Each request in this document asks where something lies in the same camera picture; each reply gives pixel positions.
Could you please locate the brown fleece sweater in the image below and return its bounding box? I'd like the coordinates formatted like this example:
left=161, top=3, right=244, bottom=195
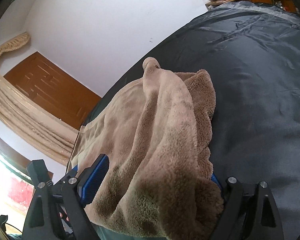
left=70, top=57, right=223, bottom=239

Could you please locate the brown wooden door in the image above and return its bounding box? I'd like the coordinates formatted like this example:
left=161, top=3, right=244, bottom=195
left=4, top=52, right=101, bottom=129

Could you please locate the beige pleated curtain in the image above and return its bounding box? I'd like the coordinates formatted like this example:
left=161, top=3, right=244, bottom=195
left=0, top=32, right=78, bottom=165

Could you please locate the window with dark frame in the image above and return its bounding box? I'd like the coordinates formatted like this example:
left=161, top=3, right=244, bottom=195
left=0, top=138, right=34, bottom=226

